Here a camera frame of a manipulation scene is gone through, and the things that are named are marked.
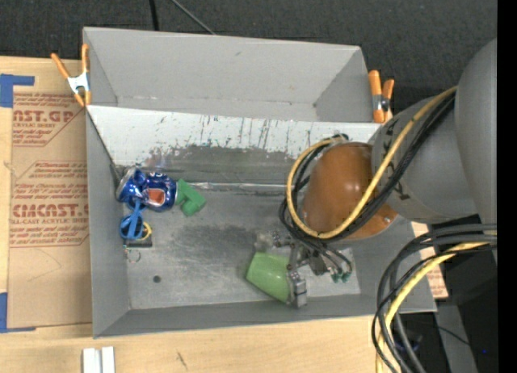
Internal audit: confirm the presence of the crushed blue drink can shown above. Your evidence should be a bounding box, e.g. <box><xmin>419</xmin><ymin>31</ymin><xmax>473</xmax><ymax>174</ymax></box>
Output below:
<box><xmin>116</xmin><ymin>166</ymin><xmax>179</xmax><ymax>213</ymax></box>

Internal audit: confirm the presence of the grey metal bin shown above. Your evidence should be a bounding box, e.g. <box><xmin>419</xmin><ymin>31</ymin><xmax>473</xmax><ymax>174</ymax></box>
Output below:
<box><xmin>82</xmin><ymin>27</ymin><xmax>439</xmax><ymax>339</ymax></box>

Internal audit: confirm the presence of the green plastic block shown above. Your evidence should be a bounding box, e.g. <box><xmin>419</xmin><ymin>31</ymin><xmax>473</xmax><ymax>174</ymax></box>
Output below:
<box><xmin>174</xmin><ymin>178</ymin><xmax>208</xmax><ymax>217</ymax></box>

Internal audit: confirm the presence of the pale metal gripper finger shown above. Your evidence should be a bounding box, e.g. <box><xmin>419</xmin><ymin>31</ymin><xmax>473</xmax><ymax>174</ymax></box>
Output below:
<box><xmin>253</xmin><ymin>230</ymin><xmax>284</xmax><ymax>253</ymax></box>
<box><xmin>287</xmin><ymin>269</ymin><xmax>309</xmax><ymax>309</ymax></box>

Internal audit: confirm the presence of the light green plastic cup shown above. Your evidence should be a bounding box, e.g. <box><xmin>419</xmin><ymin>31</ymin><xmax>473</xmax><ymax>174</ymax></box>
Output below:
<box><xmin>245</xmin><ymin>251</ymin><xmax>295</xmax><ymax>304</ymax></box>

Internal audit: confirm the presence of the blue plastic ring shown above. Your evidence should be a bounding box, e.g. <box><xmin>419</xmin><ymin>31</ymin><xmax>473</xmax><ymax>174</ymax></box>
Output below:
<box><xmin>118</xmin><ymin>200</ymin><xmax>147</xmax><ymax>241</ymax></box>

